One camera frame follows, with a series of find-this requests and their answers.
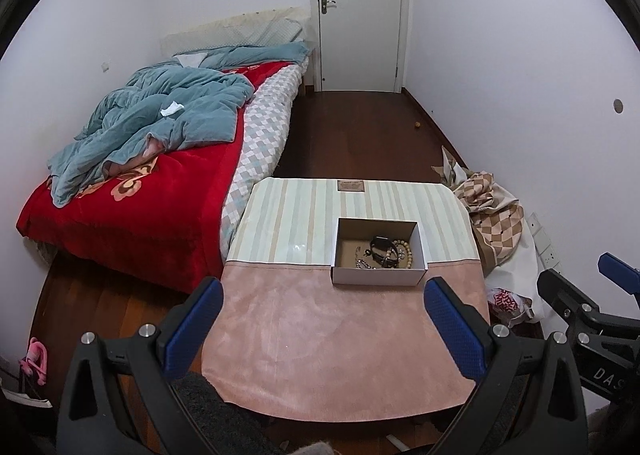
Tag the bed with red blanket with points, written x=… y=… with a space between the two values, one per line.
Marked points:
x=150 y=225

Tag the brown mat label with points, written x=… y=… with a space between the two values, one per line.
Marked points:
x=352 y=185

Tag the white cardboard box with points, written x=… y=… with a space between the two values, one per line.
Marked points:
x=375 y=276

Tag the pink plastic item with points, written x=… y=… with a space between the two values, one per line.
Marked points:
x=35 y=360

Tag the white plastic bag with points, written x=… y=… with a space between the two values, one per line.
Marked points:
x=515 y=285

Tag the pink striped table mat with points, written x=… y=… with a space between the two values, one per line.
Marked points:
x=325 y=350

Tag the teal quilt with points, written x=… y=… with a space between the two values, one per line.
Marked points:
x=175 y=125

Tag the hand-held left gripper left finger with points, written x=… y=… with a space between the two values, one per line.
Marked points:
x=192 y=330

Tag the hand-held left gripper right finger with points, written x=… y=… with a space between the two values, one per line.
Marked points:
x=452 y=330

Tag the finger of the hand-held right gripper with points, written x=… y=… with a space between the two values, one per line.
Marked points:
x=620 y=271
x=565 y=297

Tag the white door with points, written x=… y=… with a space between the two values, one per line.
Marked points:
x=360 y=10

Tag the pale pillow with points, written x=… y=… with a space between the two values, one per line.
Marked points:
x=240 y=30

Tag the white tissue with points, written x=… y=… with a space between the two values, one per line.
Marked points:
x=171 y=109

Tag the white power strip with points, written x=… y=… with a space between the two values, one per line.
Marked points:
x=545 y=245

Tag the beige checkered cloth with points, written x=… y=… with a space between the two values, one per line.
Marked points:
x=492 y=215

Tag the checkered bed sheet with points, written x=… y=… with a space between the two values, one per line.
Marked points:
x=265 y=135

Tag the black smart band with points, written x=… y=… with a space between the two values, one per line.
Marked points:
x=382 y=247

